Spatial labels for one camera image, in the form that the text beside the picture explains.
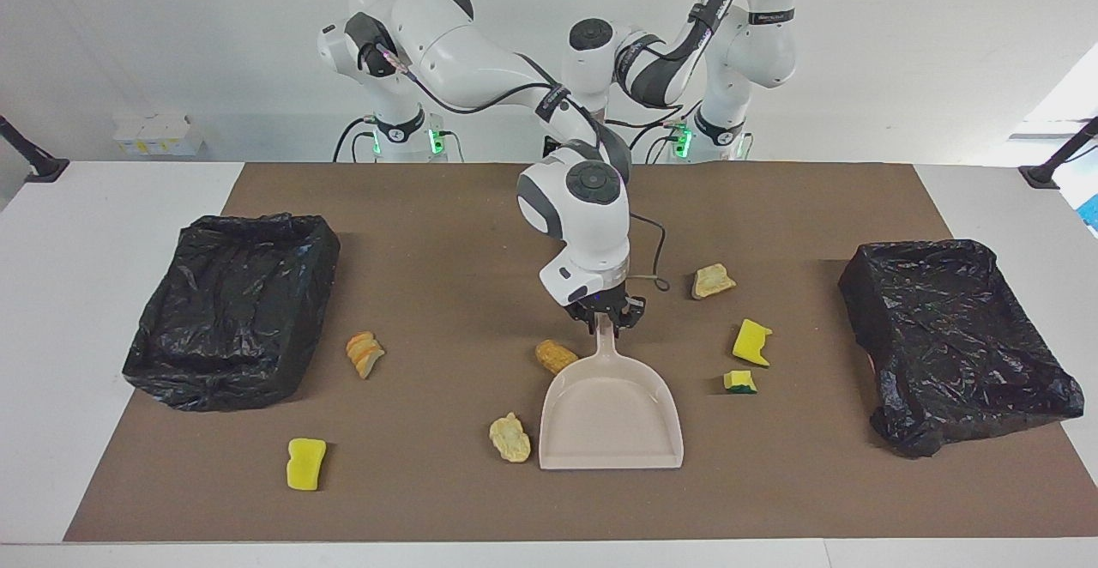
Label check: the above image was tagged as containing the brown bread loaf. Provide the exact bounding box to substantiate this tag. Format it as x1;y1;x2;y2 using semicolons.
535;340;580;375

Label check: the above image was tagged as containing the pale striped bread roll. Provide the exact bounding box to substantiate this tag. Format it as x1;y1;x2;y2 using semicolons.
691;264;738;300

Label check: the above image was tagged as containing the beige plastic dustpan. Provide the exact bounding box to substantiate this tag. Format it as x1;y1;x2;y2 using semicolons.
538;315;685;472

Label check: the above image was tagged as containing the notched yellow sponge piece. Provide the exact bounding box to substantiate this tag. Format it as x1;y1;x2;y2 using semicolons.
732;319;774;368

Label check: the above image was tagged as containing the pale pastry piece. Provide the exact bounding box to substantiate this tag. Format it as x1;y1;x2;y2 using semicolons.
489;413;532;464

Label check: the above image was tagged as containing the orange striped croissant piece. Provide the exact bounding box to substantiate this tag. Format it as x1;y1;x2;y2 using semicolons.
346;331;386;380

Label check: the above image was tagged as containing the plain yellow sponge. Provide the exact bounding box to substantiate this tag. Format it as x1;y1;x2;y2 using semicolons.
286;438;328;492

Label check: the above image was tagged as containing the black bag lined trash bin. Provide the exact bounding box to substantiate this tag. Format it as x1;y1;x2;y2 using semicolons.
123;213;341;413
838;239;1085;459

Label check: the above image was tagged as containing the brown table mat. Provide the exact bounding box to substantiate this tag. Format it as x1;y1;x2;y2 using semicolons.
64;162;1098;543

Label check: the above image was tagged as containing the black clamp stand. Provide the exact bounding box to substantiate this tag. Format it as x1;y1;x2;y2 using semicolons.
0;113;70;184
1018;116;1098;190

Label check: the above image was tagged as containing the black base power cable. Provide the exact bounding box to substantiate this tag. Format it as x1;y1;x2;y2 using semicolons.
630;103;687;164
333;116;380;163

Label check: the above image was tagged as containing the white wall box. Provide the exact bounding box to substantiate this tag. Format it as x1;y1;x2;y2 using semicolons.
112;113;205;157

